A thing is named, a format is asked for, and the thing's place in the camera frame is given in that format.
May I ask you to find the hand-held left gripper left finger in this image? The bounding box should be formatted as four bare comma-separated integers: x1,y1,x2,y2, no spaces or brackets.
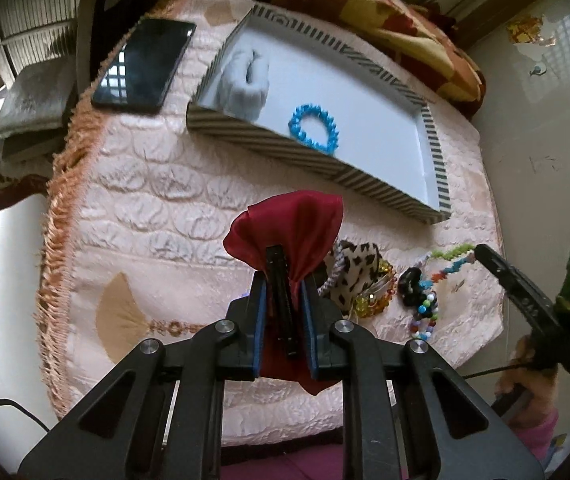
18,280,272,480

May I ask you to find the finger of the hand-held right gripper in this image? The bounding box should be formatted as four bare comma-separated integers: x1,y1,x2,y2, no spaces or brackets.
474,243,570,373

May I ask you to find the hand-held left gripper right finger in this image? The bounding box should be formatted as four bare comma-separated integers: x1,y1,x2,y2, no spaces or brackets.
299,279,546,480

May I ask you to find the green star bead bracelet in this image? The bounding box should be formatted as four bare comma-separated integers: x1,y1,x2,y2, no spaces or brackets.
417,242,478,286

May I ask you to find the leopard print bow hair clip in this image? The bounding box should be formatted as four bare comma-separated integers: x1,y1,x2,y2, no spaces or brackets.
317,240,383,308

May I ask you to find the orange glass bead bracelet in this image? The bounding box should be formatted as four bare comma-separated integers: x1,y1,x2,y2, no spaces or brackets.
347,260,398,318

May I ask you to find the multicolour round bead bracelet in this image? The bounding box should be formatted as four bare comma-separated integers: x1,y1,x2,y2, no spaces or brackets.
410,280,440,343

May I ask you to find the black hair tie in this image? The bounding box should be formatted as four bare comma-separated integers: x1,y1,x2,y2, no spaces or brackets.
397,267,438,321

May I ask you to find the red bow hair clip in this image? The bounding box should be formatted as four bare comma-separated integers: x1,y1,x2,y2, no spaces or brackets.
222,191,344,395

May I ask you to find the striped cardboard box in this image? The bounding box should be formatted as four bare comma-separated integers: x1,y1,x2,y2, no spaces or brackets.
186,4,452,225

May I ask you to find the person's right forearm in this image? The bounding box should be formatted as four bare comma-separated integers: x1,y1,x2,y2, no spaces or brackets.
510,407,562,468

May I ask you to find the person's right hand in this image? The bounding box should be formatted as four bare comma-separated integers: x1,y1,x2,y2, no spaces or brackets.
495,335,560,431

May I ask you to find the pink fringed tablecloth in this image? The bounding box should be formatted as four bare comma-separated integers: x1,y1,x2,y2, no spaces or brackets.
32,0,506,448

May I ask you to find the grey rolled cloth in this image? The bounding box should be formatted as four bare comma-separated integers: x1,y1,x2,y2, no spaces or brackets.
213,46,272,122

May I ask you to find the brown patterned seat cushion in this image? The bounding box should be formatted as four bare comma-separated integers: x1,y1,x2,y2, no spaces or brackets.
0,135,66,211

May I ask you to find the black smartphone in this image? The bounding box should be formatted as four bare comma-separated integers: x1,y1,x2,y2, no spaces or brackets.
91,18,197,113

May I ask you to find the grey seat cushion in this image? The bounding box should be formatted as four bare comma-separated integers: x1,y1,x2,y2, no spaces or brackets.
0,62,78,136

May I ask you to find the thin black cable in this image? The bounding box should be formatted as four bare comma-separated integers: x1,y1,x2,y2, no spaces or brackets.
465,364,516,380

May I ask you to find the blue bead bracelet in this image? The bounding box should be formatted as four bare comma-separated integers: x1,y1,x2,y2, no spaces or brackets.
288,104,340,156

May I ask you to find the thick black cable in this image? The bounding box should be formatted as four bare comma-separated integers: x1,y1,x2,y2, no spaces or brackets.
0,395,51,433

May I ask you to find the dark wooden chair frame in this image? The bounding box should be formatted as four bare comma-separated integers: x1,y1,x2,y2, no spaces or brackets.
75,0,141,96

